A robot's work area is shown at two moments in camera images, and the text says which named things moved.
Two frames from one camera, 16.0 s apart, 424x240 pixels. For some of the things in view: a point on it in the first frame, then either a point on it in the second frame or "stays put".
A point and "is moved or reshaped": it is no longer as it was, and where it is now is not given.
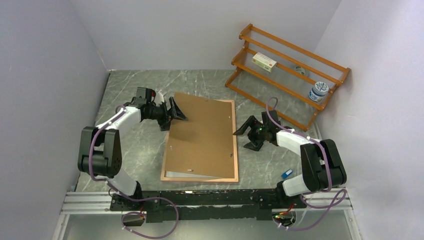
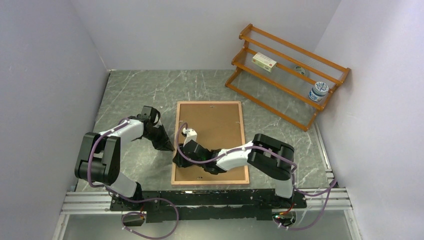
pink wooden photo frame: (235, 179) -> (211, 182)
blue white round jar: (318, 91) stays put
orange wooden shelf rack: (282, 78) stays put
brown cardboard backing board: (202, 145) is moved or reshaped
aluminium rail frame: (79, 202) stays put
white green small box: (264, 62) stays put
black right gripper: (255, 144) -> (180, 160)
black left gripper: (175, 112) -> (164, 144)
